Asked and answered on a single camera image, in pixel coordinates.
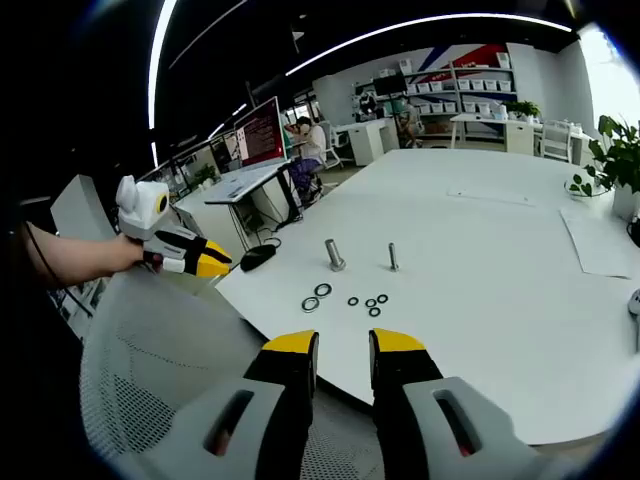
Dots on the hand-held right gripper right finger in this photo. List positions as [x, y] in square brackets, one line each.
[417, 425]

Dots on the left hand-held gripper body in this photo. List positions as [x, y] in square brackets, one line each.
[142, 210]

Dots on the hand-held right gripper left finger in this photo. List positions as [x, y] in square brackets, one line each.
[185, 440]

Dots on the large steel threaded stud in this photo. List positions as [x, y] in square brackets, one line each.
[334, 252]

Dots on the small steel threaded stud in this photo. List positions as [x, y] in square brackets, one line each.
[393, 255]

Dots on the person's left hand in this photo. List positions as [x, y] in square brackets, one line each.
[127, 252]

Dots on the black computer mouse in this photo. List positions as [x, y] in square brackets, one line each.
[255, 259]

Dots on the light grey panel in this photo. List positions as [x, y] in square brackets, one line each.
[80, 205]

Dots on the small green desk plant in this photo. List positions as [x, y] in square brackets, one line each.
[205, 175]

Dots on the white standing desk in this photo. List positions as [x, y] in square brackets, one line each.
[240, 185]

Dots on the white mesh office chair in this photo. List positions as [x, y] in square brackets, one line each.
[150, 350]

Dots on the red screen monitor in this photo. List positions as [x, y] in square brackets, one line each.
[260, 132]

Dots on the ceiling light strip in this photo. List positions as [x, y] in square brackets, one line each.
[425, 21]
[155, 70]

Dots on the white swivel chair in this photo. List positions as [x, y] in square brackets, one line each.
[332, 145]

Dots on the white low desk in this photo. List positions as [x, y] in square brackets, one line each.
[370, 137]

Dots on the white handheld controller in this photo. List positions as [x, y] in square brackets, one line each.
[635, 305]

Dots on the white paper sheet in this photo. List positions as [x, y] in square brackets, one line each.
[595, 245]

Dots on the black display screen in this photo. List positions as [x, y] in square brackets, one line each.
[390, 85]

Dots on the glass bowl with plant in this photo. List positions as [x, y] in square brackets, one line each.
[582, 187]

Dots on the black power adapter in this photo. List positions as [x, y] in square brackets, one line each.
[634, 227]

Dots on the white shelving unit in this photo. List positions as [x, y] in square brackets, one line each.
[454, 100]

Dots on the white plant pot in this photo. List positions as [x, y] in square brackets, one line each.
[627, 202]

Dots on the white side table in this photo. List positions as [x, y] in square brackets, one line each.
[480, 120]

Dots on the white slatted chair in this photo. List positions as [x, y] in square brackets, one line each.
[555, 140]

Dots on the row of white storage bins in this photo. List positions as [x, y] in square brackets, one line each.
[477, 85]

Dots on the small potted plant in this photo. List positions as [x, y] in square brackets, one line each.
[522, 107]

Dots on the large leafy green plant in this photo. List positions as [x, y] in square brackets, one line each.
[620, 150]

